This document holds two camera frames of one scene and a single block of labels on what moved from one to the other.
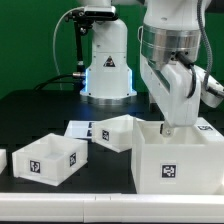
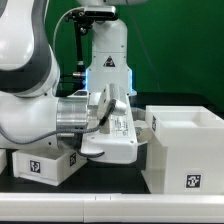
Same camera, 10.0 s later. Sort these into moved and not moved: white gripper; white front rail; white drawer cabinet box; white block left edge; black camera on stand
Moved: white drawer cabinet box; white gripper
Not moved: white block left edge; black camera on stand; white front rail
